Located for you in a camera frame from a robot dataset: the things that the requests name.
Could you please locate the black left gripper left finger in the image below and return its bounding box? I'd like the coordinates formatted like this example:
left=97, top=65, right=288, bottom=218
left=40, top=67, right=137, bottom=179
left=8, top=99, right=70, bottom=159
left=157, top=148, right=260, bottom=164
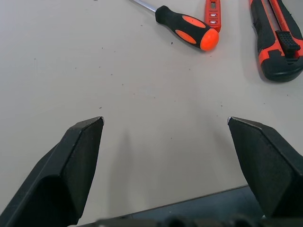
left=0, top=116, right=105, bottom=227

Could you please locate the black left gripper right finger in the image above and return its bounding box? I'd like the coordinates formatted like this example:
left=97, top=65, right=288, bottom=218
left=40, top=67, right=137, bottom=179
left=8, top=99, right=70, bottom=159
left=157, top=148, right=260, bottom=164
left=227, top=116, right=303, bottom=219

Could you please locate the black and orange utility knife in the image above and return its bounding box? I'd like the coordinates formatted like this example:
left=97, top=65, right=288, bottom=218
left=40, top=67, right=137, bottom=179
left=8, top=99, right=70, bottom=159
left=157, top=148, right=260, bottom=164
left=248, top=0, right=303, bottom=83

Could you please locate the black and orange screwdriver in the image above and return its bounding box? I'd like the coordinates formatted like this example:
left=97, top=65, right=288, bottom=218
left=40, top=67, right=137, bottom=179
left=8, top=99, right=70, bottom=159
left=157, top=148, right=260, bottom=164
left=129, top=0, right=220, bottom=52

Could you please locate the red digital tester pen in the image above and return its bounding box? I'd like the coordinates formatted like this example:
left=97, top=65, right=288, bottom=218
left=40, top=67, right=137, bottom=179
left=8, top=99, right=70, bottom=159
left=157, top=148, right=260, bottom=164
left=204, top=0, right=222, bottom=33

